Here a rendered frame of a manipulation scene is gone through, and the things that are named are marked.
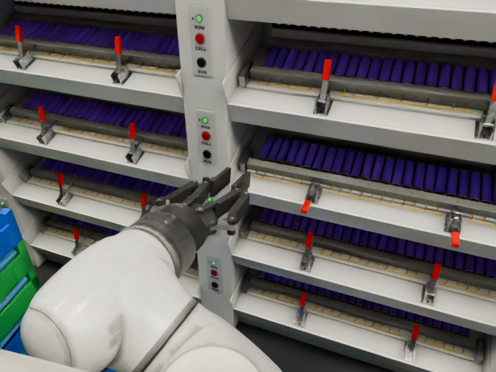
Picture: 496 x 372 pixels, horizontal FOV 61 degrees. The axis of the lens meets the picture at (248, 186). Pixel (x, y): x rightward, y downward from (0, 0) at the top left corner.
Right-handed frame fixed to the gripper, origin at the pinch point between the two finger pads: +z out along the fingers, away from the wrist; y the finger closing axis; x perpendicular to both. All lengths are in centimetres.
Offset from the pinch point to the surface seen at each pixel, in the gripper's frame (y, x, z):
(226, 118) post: 7.0, -7.4, 12.6
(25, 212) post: 77, 36, 22
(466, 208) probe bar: -39.5, 3.7, 19.5
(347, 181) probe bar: -17.3, 3.3, 19.4
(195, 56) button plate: 12.7, -18.7, 10.4
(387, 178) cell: -24.6, 2.0, 22.5
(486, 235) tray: -43.7, 7.3, 17.3
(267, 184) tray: -1.1, 7.1, 17.8
